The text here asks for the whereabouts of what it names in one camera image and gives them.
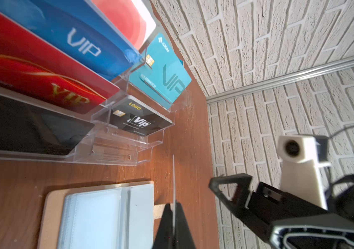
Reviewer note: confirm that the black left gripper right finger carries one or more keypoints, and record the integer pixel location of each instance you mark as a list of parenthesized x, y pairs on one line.
[(183, 236)]

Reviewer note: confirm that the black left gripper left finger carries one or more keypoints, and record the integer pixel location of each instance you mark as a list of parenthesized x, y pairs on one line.
[(165, 235)]

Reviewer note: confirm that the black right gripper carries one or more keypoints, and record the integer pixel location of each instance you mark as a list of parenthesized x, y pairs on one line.
[(281, 219)]

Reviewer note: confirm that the beige leather card holder wallet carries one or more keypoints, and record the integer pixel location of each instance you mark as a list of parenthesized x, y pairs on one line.
[(116, 216)]

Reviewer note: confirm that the clear acrylic card display stand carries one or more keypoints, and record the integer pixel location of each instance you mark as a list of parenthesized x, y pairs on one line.
[(106, 144)]

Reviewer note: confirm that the black VIP card in stand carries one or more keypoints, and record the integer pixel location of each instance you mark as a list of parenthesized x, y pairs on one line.
[(132, 115)]

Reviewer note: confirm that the teal VIP card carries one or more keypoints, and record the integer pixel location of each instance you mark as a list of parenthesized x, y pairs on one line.
[(162, 77)]

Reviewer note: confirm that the dark black card lower left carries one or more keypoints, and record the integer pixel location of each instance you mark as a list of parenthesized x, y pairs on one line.
[(30, 129)]

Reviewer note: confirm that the white red april card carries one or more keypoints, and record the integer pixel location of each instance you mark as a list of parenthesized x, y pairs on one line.
[(131, 18)]

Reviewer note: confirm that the blue VIP card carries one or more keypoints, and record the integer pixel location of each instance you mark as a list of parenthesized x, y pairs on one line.
[(80, 30)]

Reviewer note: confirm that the red gold VIP card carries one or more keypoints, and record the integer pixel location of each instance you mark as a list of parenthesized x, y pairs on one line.
[(31, 66)]

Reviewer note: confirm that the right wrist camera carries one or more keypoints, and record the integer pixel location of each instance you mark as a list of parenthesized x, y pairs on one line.
[(302, 158)]

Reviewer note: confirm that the aluminium frame rail right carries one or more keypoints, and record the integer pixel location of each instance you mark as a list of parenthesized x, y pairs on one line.
[(284, 80)]

